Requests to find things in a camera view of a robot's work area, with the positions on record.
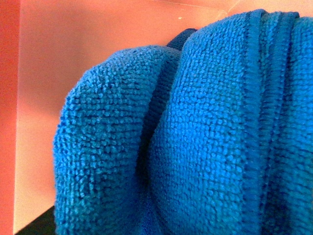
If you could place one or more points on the blue microfiber towel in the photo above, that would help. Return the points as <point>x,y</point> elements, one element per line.
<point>210,135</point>

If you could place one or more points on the pink plastic bin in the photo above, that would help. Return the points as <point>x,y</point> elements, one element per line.
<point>45,47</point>

